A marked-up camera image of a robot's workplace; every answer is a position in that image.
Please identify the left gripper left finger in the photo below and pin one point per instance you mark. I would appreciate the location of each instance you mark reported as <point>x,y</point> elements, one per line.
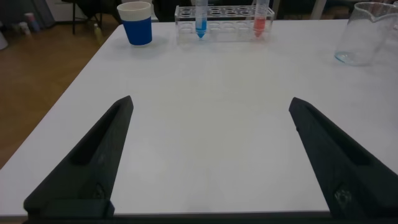
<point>90,168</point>

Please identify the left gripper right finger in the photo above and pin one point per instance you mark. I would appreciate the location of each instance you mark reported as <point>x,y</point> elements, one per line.
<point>345,174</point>

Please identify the blue pigment test tube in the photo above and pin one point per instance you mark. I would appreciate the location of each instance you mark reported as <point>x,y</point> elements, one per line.
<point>201,26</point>

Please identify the clear glass beaker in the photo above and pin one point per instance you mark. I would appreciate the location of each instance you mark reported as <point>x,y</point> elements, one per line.
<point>360,37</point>

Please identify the red pigment test tube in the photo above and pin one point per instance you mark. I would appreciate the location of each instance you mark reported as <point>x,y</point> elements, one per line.
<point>260,26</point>

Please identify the clear acrylic tube rack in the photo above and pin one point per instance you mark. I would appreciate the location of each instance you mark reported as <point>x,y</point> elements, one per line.
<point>227,31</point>

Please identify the blue white paper cup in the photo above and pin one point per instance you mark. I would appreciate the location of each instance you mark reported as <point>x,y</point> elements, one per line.
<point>136,31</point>

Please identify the black side chair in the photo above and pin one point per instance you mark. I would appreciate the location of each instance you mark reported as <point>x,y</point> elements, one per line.
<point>74,18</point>

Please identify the small white paper cup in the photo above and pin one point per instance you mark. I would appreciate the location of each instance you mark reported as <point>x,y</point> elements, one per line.
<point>25,28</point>

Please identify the pink paper cup stack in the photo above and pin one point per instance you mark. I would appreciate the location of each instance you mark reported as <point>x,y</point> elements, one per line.
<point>31,20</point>

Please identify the white drawer cabinet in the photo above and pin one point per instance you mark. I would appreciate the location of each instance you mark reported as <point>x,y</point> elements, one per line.
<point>60,9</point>

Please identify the grey tall cabinet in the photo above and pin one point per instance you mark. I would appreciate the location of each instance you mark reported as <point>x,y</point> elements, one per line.
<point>38,9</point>

